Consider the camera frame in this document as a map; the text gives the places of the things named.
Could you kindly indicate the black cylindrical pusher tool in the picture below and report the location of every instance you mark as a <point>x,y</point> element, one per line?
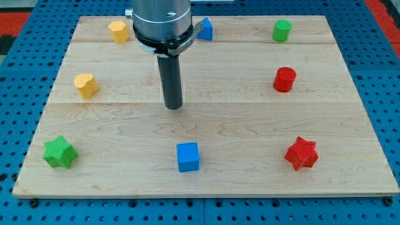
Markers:
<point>170,75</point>

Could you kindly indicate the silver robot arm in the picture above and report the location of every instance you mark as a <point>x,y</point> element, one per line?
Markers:
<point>165,29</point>

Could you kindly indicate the blue triangle block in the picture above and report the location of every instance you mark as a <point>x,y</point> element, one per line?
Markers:
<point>208,31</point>

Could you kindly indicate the yellow hexagon block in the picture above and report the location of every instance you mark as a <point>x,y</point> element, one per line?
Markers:
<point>119,31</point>

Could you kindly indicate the yellow heart block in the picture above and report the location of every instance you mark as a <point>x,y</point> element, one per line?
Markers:
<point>86,85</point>

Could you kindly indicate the blue cube block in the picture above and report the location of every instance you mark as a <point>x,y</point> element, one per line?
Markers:
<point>187,157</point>

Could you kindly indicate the wooden board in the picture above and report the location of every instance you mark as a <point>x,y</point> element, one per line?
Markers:
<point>126,138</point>

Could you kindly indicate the red cylinder block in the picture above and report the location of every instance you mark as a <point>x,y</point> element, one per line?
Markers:
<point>284,80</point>

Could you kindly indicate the green cylinder block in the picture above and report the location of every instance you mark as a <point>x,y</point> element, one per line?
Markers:
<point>281,30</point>

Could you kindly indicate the green star block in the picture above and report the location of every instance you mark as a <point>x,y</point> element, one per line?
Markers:
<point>59,152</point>

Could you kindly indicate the red star block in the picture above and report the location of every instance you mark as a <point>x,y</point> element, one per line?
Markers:
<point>302,154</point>

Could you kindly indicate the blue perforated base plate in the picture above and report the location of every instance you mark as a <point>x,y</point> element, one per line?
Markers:
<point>31,66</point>

